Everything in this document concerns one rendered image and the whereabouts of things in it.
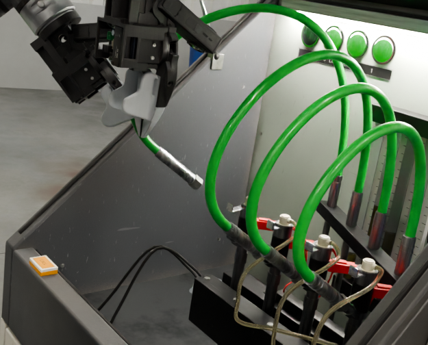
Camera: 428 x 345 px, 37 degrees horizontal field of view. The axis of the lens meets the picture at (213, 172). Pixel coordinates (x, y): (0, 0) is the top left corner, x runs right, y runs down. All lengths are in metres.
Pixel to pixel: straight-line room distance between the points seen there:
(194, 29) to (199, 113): 0.47
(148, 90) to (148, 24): 0.08
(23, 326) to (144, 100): 0.53
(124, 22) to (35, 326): 0.56
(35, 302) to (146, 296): 0.28
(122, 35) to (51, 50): 0.25
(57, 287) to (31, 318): 0.10
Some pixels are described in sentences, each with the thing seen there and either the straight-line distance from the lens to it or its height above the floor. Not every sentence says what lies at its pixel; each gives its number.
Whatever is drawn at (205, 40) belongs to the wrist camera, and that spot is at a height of 1.38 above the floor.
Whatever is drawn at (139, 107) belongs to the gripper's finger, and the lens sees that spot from 0.83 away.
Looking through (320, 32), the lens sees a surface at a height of 1.40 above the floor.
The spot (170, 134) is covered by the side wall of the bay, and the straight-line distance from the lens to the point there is 1.27.
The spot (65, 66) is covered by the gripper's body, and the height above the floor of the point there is 1.30.
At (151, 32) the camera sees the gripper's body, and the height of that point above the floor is 1.38.
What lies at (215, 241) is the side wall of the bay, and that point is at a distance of 1.44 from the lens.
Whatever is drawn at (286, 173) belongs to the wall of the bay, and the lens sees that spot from 1.35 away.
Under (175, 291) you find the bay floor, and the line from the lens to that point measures 1.34.
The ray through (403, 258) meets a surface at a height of 1.13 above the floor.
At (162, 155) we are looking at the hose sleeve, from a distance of 1.02.
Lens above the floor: 1.45
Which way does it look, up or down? 17 degrees down
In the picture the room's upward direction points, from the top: 9 degrees clockwise
